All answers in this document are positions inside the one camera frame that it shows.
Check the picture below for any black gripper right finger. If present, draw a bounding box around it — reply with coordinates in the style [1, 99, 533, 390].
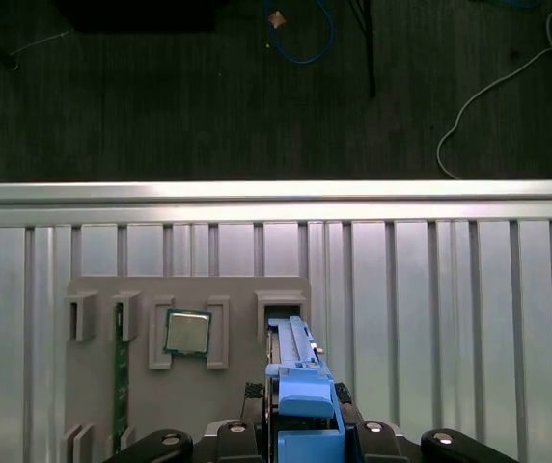
[334, 381, 521, 463]

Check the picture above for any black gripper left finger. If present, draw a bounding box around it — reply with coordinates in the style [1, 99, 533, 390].
[116, 379, 265, 463]

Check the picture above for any hard disk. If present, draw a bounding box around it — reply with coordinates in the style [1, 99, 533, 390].
[263, 315, 360, 463]

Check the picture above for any grey plastic parts rack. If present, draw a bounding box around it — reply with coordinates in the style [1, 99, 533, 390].
[63, 275, 314, 463]

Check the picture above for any silver CPU chip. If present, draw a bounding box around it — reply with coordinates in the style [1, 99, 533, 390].
[162, 307, 213, 357]

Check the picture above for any green RAM stick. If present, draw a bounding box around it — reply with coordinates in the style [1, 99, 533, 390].
[113, 302, 130, 455]

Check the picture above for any thin black stand leg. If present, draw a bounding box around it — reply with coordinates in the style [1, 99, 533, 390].
[346, 0, 378, 100]

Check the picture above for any black rectangular box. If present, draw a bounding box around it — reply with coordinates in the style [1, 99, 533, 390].
[56, 0, 233, 34]

